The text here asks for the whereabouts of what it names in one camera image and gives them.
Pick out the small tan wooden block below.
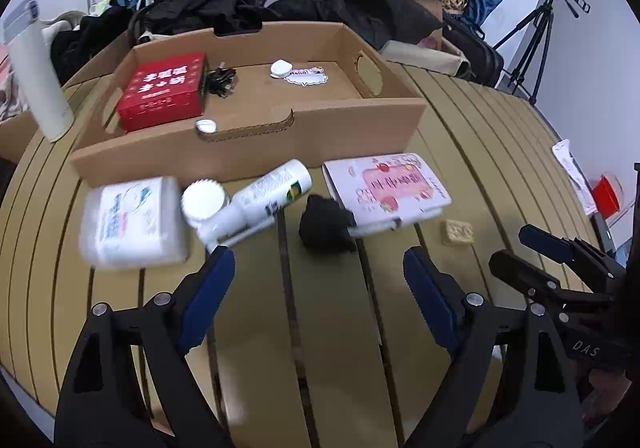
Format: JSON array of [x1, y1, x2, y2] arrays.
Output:
[[442, 219, 475, 246]]

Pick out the pink white card box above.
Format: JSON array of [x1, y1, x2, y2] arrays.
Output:
[[322, 152, 451, 238]]

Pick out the white wet wipes pack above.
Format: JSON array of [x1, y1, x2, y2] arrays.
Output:
[[78, 177, 189, 270]]

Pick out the black charger plug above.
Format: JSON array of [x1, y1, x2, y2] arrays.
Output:
[[298, 194, 357, 255]]

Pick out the white jar cap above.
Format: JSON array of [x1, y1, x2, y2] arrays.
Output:
[[181, 179, 229, 229]]

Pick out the white spray bottle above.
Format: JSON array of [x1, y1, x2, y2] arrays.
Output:
[[198, 159, 312, 253]]

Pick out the red gift box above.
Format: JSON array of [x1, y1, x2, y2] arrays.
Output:
[[116, 52, 208, 133]]

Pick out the black cable bundle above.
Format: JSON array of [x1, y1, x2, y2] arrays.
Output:
[[204, 62, 239, 100]]

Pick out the white round lid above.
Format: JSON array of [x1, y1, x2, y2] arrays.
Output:
[[195, 119, 217, 136]]

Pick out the person's right hand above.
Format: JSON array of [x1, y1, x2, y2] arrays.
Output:
[[582, 369, 631, 423]]

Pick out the paper receipts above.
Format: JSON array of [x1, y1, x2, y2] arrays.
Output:
[[551, 139, 598, 216]]

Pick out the tan slatted folding table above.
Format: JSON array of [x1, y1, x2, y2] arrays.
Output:
[[1, 67, 596, 447]]

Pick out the black suitcase bag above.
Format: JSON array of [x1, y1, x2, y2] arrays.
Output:
[[442, 13, 504, 88]]

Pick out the beige canvas bag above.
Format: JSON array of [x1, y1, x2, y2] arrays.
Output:
[[380, 38, 472, 78]]

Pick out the cardboard tray box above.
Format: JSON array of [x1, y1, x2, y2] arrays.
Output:
[[70, 22, 426, 187]]

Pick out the large cardboard box left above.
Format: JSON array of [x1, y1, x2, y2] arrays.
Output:
[[0, 112, 38, 164]]

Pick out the beige clothes pile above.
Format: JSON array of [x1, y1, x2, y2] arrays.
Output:
[[40, 10, 86, 47]]

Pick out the white thermos bottle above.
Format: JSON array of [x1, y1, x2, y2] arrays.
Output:
[[3, 0, 74, 142]]

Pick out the black jacket pile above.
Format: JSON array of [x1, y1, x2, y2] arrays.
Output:
[[50, 0, 442, 82]]

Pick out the black camera tripod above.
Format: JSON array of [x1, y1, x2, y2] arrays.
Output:
[[494, 0, 591, 106]]

